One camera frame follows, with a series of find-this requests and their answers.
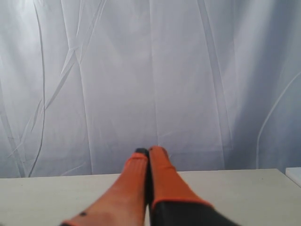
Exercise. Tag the white wrinkled backdrop cloth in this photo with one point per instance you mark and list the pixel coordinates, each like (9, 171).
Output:
(83, 83)

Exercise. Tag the white side table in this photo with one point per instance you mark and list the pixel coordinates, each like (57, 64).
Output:
(294, 174)

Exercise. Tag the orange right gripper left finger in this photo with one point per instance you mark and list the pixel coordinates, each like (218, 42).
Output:
(124, 203)

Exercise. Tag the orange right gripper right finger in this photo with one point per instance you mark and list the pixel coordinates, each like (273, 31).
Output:
(174, 203)

